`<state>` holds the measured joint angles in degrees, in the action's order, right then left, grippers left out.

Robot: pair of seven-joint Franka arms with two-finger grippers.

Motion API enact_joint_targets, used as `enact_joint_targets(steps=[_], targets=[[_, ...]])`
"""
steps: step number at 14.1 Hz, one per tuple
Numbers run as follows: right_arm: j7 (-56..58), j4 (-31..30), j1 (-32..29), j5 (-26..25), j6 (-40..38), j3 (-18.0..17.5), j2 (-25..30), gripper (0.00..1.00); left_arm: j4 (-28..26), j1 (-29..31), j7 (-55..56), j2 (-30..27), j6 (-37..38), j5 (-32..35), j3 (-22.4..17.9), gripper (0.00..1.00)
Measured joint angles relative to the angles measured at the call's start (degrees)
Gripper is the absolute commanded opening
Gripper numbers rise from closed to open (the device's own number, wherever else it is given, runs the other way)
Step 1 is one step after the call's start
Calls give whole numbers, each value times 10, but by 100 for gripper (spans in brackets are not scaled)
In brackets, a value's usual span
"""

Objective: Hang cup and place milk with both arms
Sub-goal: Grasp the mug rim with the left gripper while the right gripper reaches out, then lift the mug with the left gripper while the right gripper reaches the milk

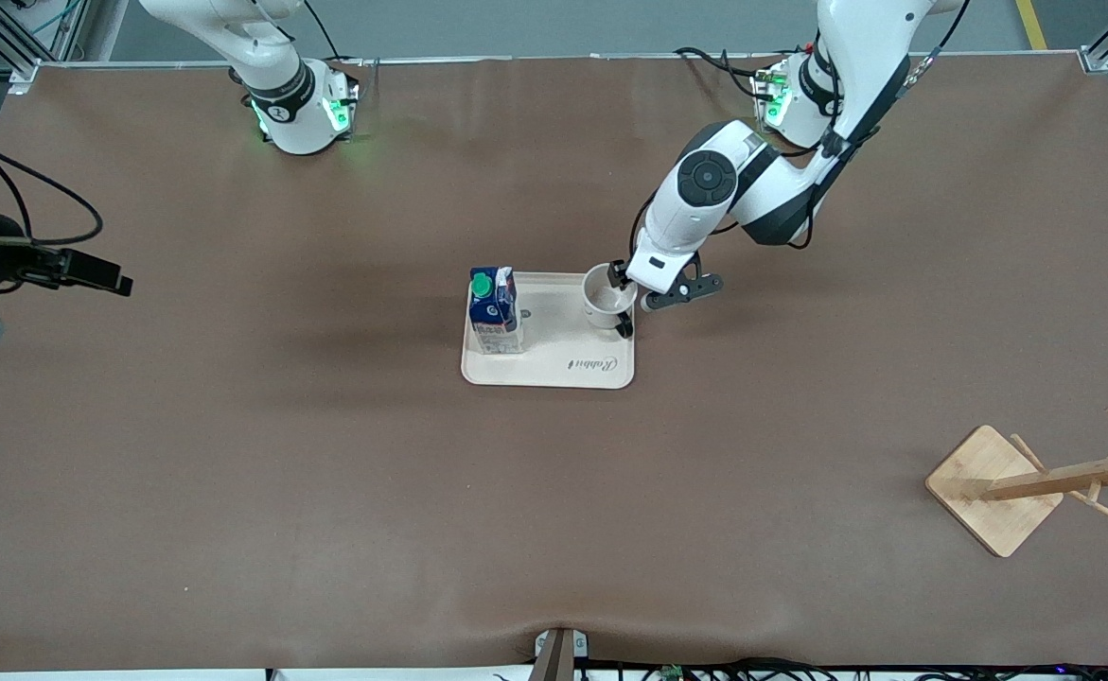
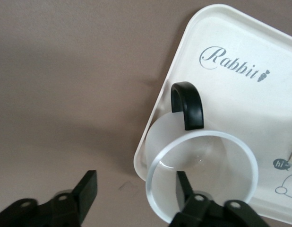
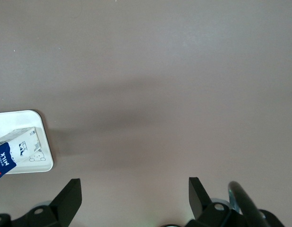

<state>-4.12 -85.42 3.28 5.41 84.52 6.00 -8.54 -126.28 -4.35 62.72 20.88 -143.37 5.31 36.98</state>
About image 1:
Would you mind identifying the white cup black handle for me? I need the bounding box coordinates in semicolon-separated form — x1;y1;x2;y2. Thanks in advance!
580;263;638;340

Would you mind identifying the blue milk carton green cap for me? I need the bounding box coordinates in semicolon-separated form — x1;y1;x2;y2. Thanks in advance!
467;266;524;357

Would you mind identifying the wooden cup rack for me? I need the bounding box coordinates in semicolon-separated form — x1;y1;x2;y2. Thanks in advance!
924;407;1108;559

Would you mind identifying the cream rectangular tray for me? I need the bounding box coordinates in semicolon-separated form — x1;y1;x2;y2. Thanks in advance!
460;271;636;391

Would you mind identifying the metal table edge clamp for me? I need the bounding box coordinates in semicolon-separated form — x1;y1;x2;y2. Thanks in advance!
533;627;590;681

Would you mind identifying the black left arm base cable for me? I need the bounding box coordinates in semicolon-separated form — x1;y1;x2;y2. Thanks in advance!
675;45;770;100

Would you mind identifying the black arm base cable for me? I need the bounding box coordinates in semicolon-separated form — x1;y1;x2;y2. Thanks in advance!
675;45;770;100
303;0;365;67

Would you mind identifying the black right arm base cable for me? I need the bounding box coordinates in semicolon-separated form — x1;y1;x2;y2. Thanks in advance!
303;0;365;67

